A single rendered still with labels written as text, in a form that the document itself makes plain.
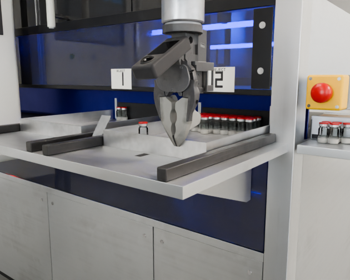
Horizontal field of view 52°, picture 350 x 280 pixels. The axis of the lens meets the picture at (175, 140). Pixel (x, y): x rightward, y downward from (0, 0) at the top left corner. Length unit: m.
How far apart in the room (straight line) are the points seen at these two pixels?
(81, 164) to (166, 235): 0.53
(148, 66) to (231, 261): 0.61
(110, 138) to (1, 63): 0.74
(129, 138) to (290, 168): 0.37
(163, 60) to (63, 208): 0.98
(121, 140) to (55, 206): 0.79
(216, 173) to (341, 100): 0.34
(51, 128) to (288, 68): 0.58
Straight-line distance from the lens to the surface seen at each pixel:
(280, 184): 0.87
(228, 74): 0.90
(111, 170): 0.59
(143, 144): 0.72
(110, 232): 1.28
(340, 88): 0.80
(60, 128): 0.92
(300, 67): 0.84
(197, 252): 1.06
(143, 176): 0.55
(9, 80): 1.45
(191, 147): 0.65
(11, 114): 1.45
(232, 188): 0.82
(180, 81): 0.62
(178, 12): 0.63
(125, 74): 1.10
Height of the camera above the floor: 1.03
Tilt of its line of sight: 10 degrees down
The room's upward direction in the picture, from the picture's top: straight up
